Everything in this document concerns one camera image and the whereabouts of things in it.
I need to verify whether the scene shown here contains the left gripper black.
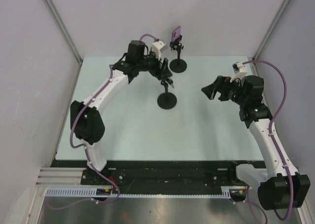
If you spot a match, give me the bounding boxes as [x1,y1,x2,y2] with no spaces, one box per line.
[137,49,172,80]

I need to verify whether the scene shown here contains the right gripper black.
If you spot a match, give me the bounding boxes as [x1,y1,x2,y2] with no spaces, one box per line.
[201,75,248,106]

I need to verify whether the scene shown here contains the black round-base phone stand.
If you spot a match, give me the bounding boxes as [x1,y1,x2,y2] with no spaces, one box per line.
[157,81,177,110]

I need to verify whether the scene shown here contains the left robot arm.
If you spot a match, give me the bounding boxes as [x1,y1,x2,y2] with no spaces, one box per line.
[69,39,173,185]

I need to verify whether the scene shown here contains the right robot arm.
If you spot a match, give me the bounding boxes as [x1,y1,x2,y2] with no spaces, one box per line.
[201,75,311,210]

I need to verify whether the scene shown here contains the black phone stand rear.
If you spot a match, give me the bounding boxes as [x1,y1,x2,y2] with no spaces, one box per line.
[169,35,187,73]

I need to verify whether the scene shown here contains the purple smartphone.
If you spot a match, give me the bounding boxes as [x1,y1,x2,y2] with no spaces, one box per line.
[170,26,182,51]

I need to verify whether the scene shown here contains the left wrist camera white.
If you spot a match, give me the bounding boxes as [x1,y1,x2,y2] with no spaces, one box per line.
[151,39,167,60]

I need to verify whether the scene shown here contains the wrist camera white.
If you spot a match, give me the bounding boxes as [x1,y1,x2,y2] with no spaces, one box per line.
[230,62,248,82]
[151,39,167,60]

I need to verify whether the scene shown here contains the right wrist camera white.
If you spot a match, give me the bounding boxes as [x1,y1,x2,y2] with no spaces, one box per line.
[230,62,248,82]

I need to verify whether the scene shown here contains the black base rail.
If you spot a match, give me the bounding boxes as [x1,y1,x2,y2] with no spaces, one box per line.
[50,160,274,194]

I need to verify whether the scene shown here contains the aluminium corner post left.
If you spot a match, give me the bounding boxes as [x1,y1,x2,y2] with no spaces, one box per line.
[43,0,83,66]

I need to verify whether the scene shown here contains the aluminium corner post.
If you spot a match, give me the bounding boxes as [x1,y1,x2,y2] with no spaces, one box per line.
[43,0,83,66]
[249,0,293,60]

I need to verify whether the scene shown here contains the aluminium corner post right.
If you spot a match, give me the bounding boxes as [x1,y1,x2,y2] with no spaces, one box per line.
[249,0,293,60]

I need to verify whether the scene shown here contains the white slotted cable duct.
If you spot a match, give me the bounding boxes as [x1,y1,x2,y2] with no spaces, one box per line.
[45,187,247,199]

